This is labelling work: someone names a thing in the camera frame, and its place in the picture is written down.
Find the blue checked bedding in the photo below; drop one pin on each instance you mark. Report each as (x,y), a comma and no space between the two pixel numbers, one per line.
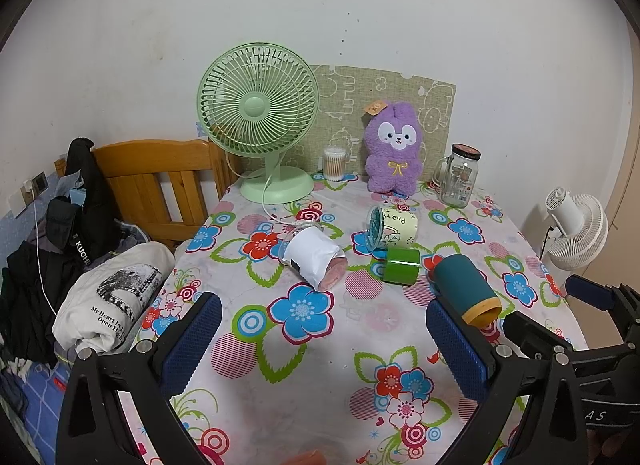
(35,410)

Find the teal cup with yellow rim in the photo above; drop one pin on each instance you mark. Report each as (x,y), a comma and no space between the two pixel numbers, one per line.
(465,285)

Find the beige printed mat board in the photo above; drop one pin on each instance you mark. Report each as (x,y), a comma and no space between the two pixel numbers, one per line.
(350,90)

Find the black jacket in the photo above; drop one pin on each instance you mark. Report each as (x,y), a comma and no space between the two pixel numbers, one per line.
(92,215)

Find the green desk fan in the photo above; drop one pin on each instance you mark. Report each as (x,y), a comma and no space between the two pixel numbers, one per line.
(255,107)

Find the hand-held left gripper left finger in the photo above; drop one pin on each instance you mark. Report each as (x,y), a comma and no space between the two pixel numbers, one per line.
(192,340)

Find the glass jar mug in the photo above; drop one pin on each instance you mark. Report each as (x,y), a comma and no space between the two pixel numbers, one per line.
(457,180)

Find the pale printed cup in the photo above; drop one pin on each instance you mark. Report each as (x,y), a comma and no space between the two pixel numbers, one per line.
(398,229)

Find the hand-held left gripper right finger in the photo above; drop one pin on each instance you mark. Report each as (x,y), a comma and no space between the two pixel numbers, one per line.
(457,345)

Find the floral tablecloth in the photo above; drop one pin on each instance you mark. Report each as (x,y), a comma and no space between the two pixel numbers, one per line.
(320,345)

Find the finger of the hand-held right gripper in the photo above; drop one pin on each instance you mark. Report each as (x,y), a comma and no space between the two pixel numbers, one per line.
(530,331)
(592,291)

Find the wooden chair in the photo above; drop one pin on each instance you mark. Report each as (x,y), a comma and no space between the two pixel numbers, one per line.
(145,160)

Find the cotton swab box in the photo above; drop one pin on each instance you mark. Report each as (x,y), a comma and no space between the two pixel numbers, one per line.
(334,165)

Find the white and pink cup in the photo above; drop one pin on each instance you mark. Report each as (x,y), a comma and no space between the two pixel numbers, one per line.
(312,255)

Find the dark cloth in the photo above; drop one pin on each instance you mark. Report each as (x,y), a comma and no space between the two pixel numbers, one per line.
(25,295)

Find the purple plush toy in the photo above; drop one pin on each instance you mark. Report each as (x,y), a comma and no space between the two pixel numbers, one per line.
(395,165)

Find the white printed shirt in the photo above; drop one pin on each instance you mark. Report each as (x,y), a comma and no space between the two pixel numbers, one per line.
(120,290)

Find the wall socket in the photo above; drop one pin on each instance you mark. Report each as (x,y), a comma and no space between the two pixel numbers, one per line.
(36,185)

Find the white fan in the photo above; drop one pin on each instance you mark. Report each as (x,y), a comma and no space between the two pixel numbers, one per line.
(575,230)

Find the green cup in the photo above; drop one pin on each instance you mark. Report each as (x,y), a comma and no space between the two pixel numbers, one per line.
(402,267)

